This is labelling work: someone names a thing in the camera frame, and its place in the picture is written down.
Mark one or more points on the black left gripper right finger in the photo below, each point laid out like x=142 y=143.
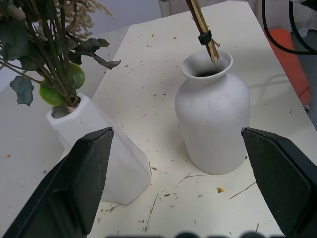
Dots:
x=280 y=178

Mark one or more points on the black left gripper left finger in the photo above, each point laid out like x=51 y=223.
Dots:
x=74 y=183

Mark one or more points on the green leafy flower bouquet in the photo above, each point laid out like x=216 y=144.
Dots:
x=47 y=49

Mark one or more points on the dried straw stem bouquet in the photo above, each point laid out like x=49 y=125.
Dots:
x=203 y=32

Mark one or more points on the angular white ceramic vase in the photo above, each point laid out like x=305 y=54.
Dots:
x=123 y=158

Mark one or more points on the round white ceramic vase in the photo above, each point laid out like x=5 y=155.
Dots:
x=213 y=116

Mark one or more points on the orange object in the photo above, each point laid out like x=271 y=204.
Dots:
x=293 y=64

